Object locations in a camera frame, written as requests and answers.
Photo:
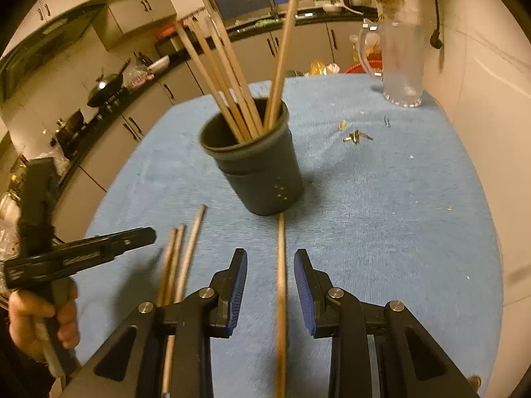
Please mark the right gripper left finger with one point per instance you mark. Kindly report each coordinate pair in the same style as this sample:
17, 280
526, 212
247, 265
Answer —
130, 362

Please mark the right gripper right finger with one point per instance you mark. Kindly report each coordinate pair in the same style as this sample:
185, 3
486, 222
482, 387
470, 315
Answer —
374, 347

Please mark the wooden chopstick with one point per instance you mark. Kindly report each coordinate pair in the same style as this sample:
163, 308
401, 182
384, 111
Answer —
168, 253
179, 297
171, 279
276, 91
281, 313
220, 83
214, 90
234, 73

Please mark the black utensil holder cup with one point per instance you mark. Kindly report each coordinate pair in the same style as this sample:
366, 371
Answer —
264, 172

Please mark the black cooking pot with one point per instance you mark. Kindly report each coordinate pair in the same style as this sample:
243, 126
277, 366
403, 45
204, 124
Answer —
70, 127

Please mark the blue towel table cloth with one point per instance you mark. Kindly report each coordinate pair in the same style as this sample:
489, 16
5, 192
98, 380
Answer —
400, 217

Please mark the black wok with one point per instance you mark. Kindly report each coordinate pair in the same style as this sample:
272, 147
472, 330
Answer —
106, 87

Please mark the range hood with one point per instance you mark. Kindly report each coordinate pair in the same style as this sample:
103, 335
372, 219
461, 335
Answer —
43, 45

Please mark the white bowl on counter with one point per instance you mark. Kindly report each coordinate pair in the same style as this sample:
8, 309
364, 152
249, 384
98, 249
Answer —
159, 65

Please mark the yellow plastic bag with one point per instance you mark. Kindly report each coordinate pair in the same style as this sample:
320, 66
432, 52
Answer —
318, 68

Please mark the clear glass pitcher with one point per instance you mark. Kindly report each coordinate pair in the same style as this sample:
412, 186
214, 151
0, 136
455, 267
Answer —
402, 47

